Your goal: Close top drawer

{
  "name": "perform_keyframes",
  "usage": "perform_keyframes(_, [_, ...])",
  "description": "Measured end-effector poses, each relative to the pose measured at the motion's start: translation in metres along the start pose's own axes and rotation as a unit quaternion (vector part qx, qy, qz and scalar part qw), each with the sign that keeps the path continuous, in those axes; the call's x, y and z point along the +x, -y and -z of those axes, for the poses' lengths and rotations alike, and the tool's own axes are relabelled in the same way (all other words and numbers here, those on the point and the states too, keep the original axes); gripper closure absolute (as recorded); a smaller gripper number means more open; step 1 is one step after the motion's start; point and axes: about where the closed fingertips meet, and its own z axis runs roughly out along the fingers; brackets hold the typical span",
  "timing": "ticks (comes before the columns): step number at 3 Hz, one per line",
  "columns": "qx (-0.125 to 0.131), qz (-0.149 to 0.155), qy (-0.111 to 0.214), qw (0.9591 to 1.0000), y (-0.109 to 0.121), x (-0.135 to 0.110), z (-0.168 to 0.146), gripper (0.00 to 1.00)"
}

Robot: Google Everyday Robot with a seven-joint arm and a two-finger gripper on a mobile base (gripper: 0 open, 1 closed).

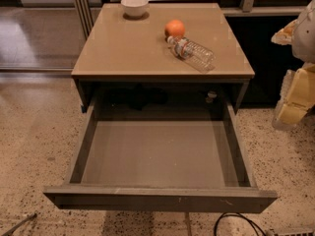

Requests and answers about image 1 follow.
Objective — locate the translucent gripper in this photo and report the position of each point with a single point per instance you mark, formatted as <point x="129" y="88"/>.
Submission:
<point x="305" y="38"/>

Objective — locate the grey top drawer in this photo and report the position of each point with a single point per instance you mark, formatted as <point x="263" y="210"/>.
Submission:
<point x="185" y="156"/>

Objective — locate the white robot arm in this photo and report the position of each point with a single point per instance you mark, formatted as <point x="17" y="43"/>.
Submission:
<point x="298" y="87"/>

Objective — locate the tan drawer cabinet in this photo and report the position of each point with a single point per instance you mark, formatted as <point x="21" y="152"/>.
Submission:
<point x="123" y="50"/>

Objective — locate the clear plastic water bottle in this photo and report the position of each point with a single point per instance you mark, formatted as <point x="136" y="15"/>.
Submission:
<point x="192" y="53"/>

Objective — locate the grey box at bottom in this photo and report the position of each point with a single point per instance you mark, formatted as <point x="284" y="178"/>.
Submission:
<point x="298" y="231"/>

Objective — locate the orange fruit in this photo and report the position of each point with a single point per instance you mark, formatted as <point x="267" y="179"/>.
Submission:
<point x="174" y="28"/>

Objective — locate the white ceramic bowl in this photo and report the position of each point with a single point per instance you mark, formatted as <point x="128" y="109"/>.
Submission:
<point x="134" y="8"/>

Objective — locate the grey metal floor rod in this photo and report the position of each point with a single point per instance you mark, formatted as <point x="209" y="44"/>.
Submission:
<point x="10" y="231"/>

